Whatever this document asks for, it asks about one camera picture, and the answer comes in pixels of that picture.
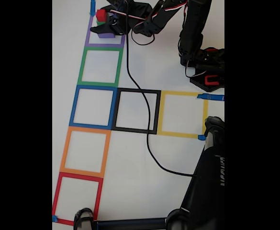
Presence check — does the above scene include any green cube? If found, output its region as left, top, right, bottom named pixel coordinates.
left=96, top=13, right=111, bottom=26

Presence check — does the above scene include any blue square frame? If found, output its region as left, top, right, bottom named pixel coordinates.
left=69, top=85, right=118, bottom=130

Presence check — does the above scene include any orange square frame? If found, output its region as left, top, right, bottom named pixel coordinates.
left=59, top=126, right=112, bottom=178

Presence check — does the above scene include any red table clamp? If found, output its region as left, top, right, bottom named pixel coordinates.
left=204, top=75, right=220, bottom=86

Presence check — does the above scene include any green square frame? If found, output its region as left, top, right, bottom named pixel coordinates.
left=77, top=47, right=123, bottom=87

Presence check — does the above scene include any purple square frame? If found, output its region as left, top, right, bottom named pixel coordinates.
left=84, top=13, right=126, bottom=48

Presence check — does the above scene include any black square frame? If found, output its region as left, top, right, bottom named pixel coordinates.
left=111, top=88, right=161, bottom=135

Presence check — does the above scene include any black camera cable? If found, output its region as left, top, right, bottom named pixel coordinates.
left=124, top=4, right=198, bottom=177

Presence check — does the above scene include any small red cube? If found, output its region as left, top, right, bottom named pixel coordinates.
left=96, top=9, right=108, bottom=21

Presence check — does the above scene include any black camera tripod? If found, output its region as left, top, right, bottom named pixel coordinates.
left=73, top=116, right=225, bottom=230

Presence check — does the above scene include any large purple cube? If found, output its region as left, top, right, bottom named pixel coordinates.
left=98, top=32, right=117, bottom=39

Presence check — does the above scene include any red square frame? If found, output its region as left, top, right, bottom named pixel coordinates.
left=52, top=172, right=104, bottom=226

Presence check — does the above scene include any yellow square frame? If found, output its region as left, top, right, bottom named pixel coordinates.
left=157, top=90, right=209, bottom=139

